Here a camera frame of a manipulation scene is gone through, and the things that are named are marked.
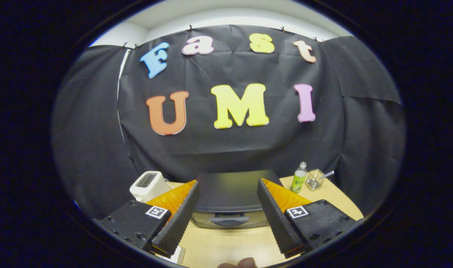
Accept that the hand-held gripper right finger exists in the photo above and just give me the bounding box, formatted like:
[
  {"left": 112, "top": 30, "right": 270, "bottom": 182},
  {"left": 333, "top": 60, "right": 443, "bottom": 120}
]
[{"left": 257, "top": 178, "right": 358, "bottom": 259}]

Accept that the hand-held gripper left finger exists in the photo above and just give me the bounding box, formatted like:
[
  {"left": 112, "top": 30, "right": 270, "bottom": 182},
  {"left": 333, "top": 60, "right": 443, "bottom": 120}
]
[{"left": 99, "top": 180, "right": 200, "bottom": 256}]

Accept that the black toaster oven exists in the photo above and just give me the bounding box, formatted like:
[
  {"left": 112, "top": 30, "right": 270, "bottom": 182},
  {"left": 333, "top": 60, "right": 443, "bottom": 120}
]
[{"left": 191, "top": 169, "right": 283, "bottom": 229}]

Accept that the white pop-up toaster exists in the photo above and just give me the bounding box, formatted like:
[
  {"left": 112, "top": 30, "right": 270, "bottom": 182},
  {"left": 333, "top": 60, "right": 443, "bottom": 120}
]
[{"left": 129, "top": 171, "right": 174, "bottom": 203}]

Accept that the green label bottle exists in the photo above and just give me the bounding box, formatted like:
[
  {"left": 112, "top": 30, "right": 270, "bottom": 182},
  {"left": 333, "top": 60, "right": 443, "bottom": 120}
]
[{"left": 290, "top": 162, "right": 308, "bottom": 193}]

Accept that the clear glass cup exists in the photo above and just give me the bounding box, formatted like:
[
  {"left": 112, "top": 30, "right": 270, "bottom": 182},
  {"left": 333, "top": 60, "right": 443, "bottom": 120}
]
[{"left": 306, "top": 169, "right": 325, "bottom": 191}]

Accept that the metal spoon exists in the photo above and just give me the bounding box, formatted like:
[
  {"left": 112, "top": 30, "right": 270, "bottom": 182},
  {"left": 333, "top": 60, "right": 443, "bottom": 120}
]
[{"left": 311, "top": 170, "right": 335, "bottom": 186}]

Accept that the black backdrop cloth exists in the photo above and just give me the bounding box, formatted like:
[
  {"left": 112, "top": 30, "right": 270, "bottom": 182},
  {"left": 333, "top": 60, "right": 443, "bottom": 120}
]
[{"left": 51, "top": 24, "right": 406, "bottom": 220}]

